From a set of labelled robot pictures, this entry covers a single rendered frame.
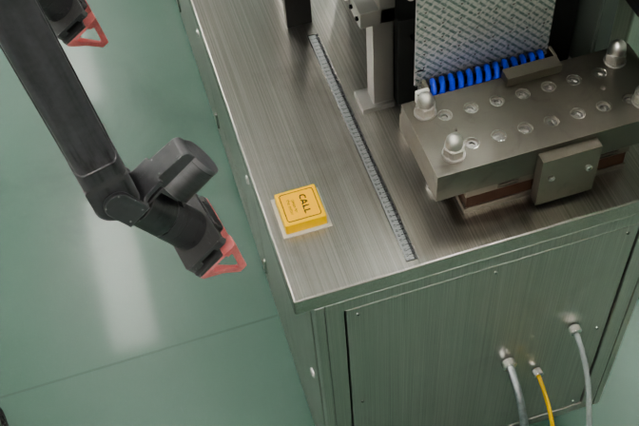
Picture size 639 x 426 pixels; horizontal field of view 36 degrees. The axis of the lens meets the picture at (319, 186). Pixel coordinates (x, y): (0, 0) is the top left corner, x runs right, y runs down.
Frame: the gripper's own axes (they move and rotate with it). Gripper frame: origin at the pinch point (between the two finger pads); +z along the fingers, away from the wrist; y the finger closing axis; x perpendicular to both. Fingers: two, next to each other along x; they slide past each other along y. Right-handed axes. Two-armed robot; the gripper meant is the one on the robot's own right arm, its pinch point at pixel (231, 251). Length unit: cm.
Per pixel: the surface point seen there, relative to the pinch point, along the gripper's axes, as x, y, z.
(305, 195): -9.1, 14.0, 19.0
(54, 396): 84, 65, 66
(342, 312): -0.8, -2.1, 27.2
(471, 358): -5, -3, 67
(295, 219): -5.8, 10.6, 17.4
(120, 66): 31, 164, 86
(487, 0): -51, 13, 15
